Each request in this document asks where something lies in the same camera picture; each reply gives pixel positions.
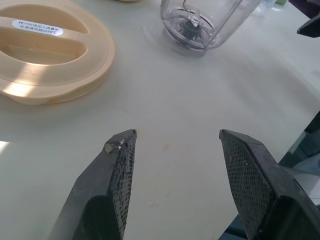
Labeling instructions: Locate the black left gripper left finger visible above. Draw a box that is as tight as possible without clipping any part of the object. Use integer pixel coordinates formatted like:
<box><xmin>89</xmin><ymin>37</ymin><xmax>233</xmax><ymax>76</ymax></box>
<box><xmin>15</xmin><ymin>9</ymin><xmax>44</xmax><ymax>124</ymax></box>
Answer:
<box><xmin>48</xmin><ymin>128</ymin><xmax>138</xmax><ymax>240</ymax></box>

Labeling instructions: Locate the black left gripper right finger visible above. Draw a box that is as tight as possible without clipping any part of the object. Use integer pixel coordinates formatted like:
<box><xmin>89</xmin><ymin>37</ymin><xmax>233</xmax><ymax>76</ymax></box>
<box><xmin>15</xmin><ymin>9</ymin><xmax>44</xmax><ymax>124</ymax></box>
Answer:
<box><xmin>218</xmin><ymin>129</ymin><xmax>320</xmax><ymax>240</ymax></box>

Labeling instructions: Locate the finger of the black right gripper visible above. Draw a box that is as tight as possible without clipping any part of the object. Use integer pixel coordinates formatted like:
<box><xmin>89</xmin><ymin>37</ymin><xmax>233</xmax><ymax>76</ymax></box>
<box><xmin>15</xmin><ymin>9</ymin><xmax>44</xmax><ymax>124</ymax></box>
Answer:
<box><xmin>296</xmin><ymin>15</ymin><xmax>320</xmax><ymax>39</ymax></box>

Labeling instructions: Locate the clear blender jar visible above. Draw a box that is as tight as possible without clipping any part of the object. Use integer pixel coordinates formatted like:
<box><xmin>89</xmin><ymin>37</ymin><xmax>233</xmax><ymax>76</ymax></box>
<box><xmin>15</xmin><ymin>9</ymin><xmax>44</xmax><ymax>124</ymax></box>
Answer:
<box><xmin>159</xmin><ymin>0</ymin><xmax>262</xmax><ymax>57</ymax></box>

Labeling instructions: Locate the cream plastic blender lid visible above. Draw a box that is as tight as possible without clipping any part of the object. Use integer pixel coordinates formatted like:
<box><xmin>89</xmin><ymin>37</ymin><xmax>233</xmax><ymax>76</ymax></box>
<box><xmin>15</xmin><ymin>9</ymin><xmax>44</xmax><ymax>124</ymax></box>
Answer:
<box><xmin>0</xmin><ymin>0</ymin><xmax>116</xmax><ymax>106</ymax></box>

